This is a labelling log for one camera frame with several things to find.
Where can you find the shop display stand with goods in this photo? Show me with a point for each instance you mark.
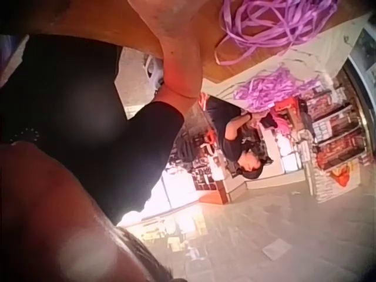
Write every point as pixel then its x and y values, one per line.
pixel 199 164

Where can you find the purple ribbon bundle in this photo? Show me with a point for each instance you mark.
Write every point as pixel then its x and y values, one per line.
pixel 270 88

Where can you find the white paper sheet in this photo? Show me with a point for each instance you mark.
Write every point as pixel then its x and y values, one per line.
pixel 276 249

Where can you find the tangled purple ribbon heap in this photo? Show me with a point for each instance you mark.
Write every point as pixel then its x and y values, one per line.
pixel 273 26

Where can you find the shop shelf rack with goods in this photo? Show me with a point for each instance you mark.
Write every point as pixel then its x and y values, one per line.
pixel 332 135

